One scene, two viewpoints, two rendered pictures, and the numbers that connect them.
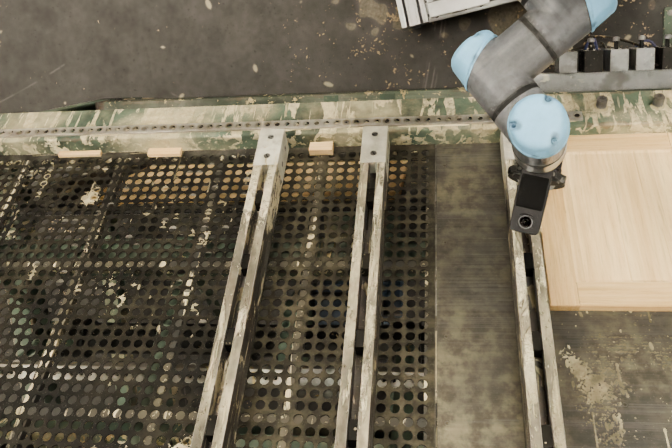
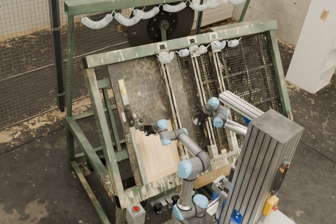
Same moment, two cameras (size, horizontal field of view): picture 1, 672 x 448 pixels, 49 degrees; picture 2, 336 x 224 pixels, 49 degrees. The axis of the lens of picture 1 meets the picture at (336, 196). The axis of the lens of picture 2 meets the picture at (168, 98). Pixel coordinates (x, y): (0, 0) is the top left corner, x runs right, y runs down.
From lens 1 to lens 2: 253 cm
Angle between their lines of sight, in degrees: 40
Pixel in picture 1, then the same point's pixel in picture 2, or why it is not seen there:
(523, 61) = (221, 110)
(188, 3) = not seen: hidden behind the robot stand
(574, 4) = (220, 117)
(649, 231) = (154, 146)
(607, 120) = (168, 177)
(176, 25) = not seen: hidden behind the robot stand
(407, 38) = not seen: outside the picture
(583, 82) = (173, 194)
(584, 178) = (168, 158)
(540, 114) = (215, 101)
